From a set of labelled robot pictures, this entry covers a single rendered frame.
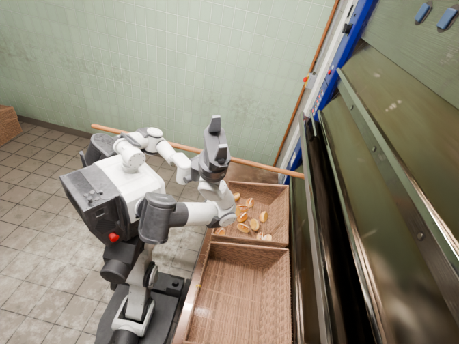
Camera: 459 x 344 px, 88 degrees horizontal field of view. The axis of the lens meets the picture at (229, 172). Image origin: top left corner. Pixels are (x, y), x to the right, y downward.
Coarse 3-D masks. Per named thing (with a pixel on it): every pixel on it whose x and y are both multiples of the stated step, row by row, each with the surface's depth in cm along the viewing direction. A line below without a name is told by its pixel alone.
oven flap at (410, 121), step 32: (352, 64) 123; (384, 64) 97; (352, 96) 102; (384, 96) 86; (416, 96) 72; (384, 128) 77; (416, 128) 66; (448, 128) 57; (416, 160) 61; (448, 160) 53; (416, 192) 54; (448, 192) 50; (448, 224) 47; (448, 256) 42
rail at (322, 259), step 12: (312, 168) 106; (312, 180) 99; (312, 192) 93; (312, 204) 89; (324, 252) 73; (324, 264) 70; (324, 276) 67; (324, 288) 64; (324, 300) 62; (324, 312) 61; (336, 336) 56
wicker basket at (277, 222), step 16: (240, 192) 200; (256, 192) 197; (272, 192) 193; (288, 192) 179; (256, 208) 197; (272, 208) 194; (288, 208) 167; (272, 224) 179; (288, 224) 156; (224, 240) 155; (240, 240) 152; (256, 240) 148; (272, 240) 166; (288, 240) 146
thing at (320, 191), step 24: (312, 144) 128; (336, 192) 103; (312, 216) 86; (336, 216) 91; (312, 240) 79; (336, 240) 82; (336, 264) 74; (336, 288) 68; (360, 288) 71; (336, 312) 62; (360, 312) 65; (360, 336) 60
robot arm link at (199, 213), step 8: (192, 208) 87; (200, 208) 90; (208, 208) 93; (216, 208) 95; (192, 216) 86; (200, 216) 89; (208, 216) 92; (216, 216) 94; (224, 216) 94; (232, 216) 94; (192, 224) 88; (200, 224) 91; (208, 224) 94; (216, 224) 95; (224, 224) 96
